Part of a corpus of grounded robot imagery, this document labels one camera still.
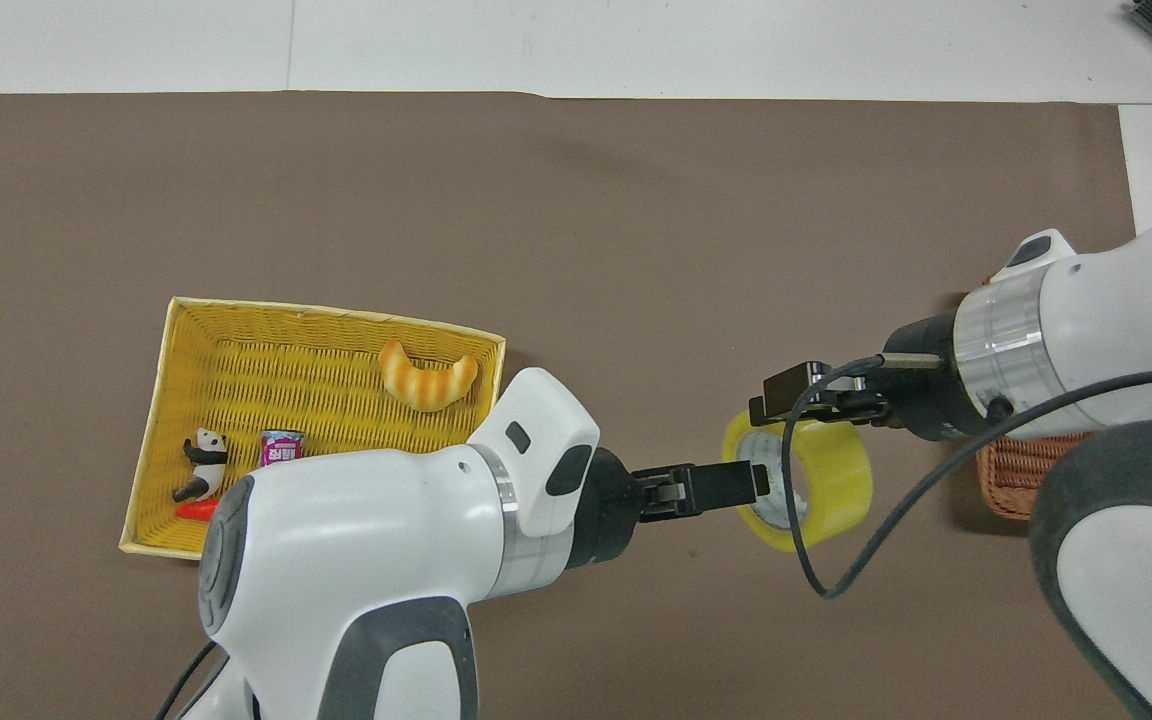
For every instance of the brown wicker basket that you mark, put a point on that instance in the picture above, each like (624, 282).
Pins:
(1021, 480)

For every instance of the small purple can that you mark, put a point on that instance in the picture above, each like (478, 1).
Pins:
(281, 450)

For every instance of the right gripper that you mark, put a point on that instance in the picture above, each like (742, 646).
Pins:
(926, 400)

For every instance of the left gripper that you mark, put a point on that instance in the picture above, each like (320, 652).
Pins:
(611, 510)

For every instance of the toy croissant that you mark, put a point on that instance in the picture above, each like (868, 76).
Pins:
(426, 385)

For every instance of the yellow woven basket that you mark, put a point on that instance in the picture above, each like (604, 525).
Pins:
(336, 400)

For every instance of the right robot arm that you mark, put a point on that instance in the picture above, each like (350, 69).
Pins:
(1126, 320)

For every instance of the yellow tape roll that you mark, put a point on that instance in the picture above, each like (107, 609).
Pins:
(836, 480)

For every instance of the panda figurine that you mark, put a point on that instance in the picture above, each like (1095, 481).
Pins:
(204, 455)

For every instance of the small red toy carrot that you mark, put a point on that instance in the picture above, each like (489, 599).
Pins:
(198, 510)

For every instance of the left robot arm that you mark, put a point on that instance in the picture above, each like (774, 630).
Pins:
(386, 540)

